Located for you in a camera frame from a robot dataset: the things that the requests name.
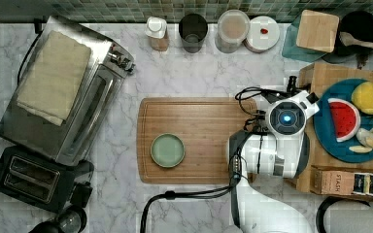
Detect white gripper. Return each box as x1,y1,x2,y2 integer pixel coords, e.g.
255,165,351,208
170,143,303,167
262,90,320,120

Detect black drawer handle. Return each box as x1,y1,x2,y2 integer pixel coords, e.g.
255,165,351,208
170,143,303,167
287,76,307,95

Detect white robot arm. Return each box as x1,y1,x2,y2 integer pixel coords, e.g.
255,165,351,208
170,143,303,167
226,90,320,233

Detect toy watermelon slice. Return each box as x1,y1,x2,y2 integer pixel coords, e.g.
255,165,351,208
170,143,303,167
327,98,361,143

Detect teal plate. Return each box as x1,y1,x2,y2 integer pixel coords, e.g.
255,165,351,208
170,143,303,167
314,79,373,163

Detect yellow toy lemon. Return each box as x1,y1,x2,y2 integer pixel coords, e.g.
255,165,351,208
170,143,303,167
351,82,373,115

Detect tea bag box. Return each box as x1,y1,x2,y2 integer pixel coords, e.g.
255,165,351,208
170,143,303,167
311,169,373,196

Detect teal canister with wooden lid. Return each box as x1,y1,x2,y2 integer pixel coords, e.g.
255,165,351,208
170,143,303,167
282,10,340,62

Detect toy banana slices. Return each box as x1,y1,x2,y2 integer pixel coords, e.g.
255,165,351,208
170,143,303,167
349,128,373,153

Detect white lidded pink jar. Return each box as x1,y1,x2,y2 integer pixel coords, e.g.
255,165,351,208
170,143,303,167
244,16,280,53

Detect wooden spoon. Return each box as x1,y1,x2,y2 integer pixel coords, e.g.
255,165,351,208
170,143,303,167
340,32,373,49

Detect clear jar with cereal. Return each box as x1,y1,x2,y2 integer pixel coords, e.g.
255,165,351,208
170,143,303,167
215,10,250,53

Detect black utensil holder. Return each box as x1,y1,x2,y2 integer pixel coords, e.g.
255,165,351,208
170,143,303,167
322,11,373,63

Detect paper towel roll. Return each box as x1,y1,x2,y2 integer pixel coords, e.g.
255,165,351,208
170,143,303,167
322,201,373,233

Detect black paper towel holder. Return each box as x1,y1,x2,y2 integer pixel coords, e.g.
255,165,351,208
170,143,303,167
316,196,370,233

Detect bamboo cutting board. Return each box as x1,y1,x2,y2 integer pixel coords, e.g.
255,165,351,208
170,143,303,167
137,97,256,184

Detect dark grey cup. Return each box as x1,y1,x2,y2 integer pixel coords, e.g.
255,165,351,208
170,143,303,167
179,14,208,53

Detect green ceramic bowl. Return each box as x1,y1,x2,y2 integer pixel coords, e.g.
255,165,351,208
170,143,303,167
151,133,185,168

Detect white capped orange bottle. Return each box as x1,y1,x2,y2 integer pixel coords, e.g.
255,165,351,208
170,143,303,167
145,17,169,51

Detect stainless steel toaster oven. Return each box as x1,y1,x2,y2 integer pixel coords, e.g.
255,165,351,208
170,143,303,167
0,16,135,166

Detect folded beige towel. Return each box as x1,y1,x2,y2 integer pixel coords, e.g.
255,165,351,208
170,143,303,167
17,31,91,126

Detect black round lid with knob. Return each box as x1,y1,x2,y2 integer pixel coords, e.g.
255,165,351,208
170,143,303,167
28,205,87,233

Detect black two-slot toaster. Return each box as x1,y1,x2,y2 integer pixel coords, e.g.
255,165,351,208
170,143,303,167
0,146,94,213

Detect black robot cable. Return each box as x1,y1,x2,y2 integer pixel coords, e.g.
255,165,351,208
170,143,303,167
139,129,256,233

